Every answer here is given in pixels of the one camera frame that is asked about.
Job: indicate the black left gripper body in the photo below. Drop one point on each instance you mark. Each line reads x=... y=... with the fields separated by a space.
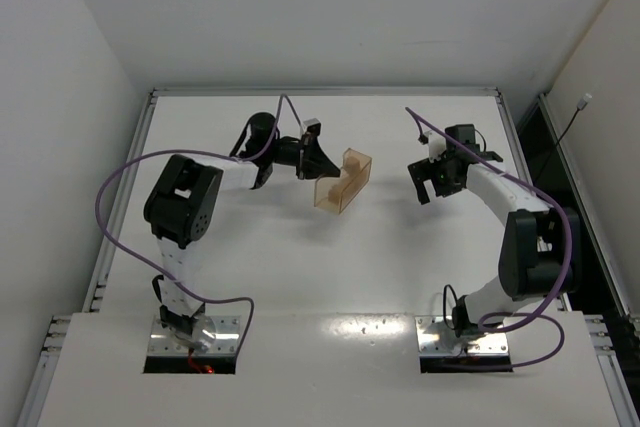
x=305 y=155

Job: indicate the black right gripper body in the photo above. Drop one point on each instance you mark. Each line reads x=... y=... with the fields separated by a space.
x=432 y=172

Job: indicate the translucent amber plastic box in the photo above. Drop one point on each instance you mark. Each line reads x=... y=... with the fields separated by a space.
x=350 y=186

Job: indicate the wooden cube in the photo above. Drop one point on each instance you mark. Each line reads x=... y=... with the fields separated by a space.
x=333 y=195
x=351 y=166

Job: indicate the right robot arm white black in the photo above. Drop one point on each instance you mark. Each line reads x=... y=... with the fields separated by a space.
x=540 y=253

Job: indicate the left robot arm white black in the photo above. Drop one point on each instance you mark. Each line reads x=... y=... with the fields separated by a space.
x=180 y=208

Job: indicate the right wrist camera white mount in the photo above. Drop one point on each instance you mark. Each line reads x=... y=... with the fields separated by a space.
x=433 y=143

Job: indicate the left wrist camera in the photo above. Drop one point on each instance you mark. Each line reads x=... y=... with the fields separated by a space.
x=311 y=127

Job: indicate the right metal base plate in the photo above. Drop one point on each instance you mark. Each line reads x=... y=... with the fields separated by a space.
x=436 y=340

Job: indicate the metal base plate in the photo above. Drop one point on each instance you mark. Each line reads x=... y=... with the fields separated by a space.
x=225 y=331
x=436 y=340

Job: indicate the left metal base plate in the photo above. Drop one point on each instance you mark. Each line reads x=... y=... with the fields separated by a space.
x=225 y=331

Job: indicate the aluminium table frame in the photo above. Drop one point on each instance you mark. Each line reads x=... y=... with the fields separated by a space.
x=333 y=339

